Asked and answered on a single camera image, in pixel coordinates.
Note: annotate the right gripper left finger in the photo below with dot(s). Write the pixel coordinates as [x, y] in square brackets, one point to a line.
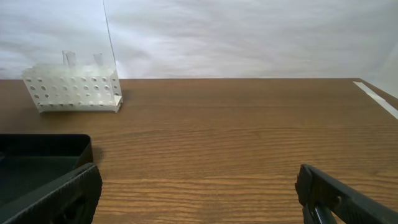
[56, 199]

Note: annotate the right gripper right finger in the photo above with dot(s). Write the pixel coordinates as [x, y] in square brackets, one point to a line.
[348, 202]

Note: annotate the clear test tube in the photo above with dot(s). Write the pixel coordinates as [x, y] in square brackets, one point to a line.
[64, 57]
[98, 59]
[71, 59]

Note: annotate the black tray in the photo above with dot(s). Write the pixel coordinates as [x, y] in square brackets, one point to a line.
[37, 146]

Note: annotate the white test tube rack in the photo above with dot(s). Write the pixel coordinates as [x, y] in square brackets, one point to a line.
[74, 91]

